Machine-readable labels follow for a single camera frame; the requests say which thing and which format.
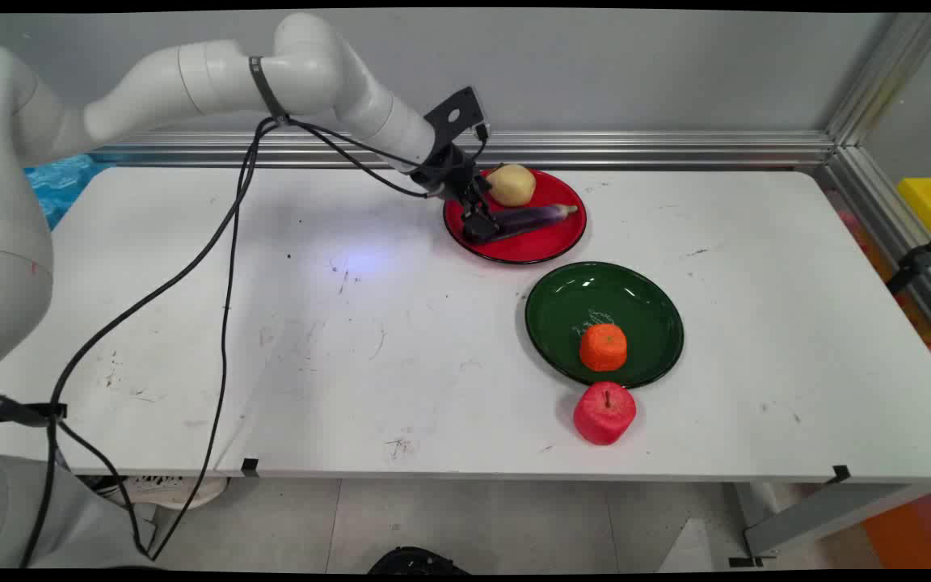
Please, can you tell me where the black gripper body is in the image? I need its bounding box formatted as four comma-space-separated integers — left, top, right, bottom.
411, 139, 486, 203

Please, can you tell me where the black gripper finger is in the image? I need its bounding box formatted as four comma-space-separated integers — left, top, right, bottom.
462, 209, 505, 245
465, 179, 495, 216

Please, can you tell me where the purple eggplant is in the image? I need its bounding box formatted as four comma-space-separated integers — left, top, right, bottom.
482, 204, 579, 242

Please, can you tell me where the orange toy fruit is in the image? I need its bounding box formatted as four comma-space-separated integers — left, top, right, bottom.
579, 323, 629, 373

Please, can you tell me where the yellow potato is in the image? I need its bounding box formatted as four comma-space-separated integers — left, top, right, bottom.
487, 163, 537, 208

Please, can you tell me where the red plate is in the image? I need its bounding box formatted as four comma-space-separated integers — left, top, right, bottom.
443, 168, 588, 266

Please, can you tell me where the green plate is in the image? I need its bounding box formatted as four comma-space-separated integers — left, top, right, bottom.
524, 261, 685, 390

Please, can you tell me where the red toy apple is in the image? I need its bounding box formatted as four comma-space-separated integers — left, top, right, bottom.
573, 382, 638, 446

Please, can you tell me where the black round object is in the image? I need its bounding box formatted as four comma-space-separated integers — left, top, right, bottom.
367, 546, 470, 576

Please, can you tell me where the blue patterned cloth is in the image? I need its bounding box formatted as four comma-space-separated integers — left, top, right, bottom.
23, 154, 115, 232

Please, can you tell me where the white shoe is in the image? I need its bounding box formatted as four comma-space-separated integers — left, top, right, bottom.
76, 475, 229, 511

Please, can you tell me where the black stand clamp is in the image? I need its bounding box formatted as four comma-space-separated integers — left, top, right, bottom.
886, 215, 931, 297

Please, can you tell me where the grey table leg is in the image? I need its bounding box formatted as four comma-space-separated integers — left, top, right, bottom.
744, 482, 931, 560

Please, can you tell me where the orange box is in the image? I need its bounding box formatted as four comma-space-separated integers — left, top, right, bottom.
861, 485, 931, 569

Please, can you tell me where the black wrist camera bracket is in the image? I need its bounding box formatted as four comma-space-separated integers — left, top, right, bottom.
423, 86, 491, 143

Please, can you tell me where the horizontal aluminium frame rail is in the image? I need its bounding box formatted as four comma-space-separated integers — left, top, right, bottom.
90, 131, 838, 170

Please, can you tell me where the black cable strap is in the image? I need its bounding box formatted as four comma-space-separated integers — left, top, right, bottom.
249, 55, 289, 124

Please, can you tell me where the long black cable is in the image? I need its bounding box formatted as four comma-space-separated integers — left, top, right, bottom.
19, 120, 444, 569
147, 118, 434, 562

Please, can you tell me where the sideways aluminium frame rail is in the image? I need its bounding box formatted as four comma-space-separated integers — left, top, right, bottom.
821, 145, 931, 356

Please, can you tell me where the upright aluminium frame post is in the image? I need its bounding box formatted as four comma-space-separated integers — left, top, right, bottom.
825, 12, 931, 148

